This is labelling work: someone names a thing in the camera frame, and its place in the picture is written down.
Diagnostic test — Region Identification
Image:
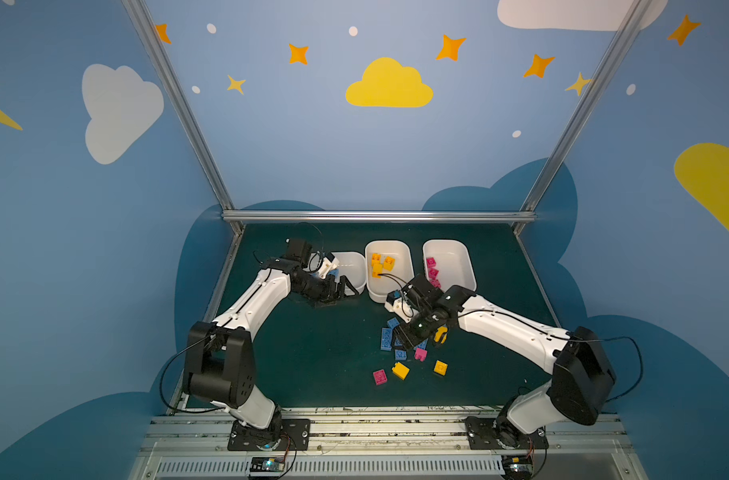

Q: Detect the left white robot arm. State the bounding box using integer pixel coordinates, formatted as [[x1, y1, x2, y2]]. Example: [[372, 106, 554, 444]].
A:
[[172, 238, 362, 442]]

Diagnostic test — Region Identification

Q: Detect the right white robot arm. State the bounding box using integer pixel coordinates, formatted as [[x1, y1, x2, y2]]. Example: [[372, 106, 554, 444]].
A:
[[386, 274, 617, 446]]

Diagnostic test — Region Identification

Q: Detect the left white plastic bin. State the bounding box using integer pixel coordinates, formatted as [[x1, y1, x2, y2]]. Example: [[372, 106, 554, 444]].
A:
[[332, 252, 367, 294]]

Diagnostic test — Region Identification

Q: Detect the white plastic bin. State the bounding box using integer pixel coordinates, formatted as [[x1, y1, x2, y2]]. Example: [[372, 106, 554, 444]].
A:
[[332, 252, 367, 294], [364, 240, 414, 303], [423, 239, 477, 291]]

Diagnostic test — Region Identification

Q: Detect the middle white plastic bin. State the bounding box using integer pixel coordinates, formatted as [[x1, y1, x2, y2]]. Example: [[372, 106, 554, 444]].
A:
[[364, 240, 414, 303]]

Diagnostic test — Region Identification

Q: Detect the right white plastic bin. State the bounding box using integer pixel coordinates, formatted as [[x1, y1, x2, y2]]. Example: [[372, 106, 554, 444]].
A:
[[423, 239, 477, 291]]

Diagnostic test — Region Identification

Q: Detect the right green circuit board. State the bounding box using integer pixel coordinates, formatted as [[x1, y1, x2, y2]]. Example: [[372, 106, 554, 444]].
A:
[[501, 456, 535, 479]]

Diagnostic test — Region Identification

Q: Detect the green circuit board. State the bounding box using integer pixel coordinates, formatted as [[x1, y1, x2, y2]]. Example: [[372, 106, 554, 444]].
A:
[[248, 457, 286, 475], [501, 456, 535, 479]]

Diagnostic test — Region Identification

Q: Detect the left green circuit board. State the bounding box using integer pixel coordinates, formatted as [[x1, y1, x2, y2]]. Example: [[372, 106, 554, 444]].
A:
[[248, 457, 286, 475]]

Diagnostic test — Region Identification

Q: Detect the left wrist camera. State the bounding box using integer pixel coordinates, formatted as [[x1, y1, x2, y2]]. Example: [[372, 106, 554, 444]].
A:
[[316, 254, 340, 279]]

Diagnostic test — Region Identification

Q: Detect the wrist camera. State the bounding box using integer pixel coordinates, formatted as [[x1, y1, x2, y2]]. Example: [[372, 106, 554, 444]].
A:
[[385, 290, 408, 317], [316, 254, 340, 279]]

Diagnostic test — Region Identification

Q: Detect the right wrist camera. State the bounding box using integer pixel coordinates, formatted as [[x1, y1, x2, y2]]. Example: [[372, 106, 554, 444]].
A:
[[385, 290, 408, 317]]

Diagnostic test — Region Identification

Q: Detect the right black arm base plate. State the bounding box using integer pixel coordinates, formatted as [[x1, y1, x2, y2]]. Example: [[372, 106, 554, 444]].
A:
[[464, 416, 549, 450]]

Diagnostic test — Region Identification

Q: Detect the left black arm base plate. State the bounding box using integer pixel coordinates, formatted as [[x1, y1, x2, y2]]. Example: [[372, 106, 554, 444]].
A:
[[226, 418, 310, 451]]

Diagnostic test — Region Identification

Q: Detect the aluminium front rail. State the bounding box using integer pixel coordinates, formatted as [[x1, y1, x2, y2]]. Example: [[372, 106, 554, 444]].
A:
[[130, 406, 647, 479]]

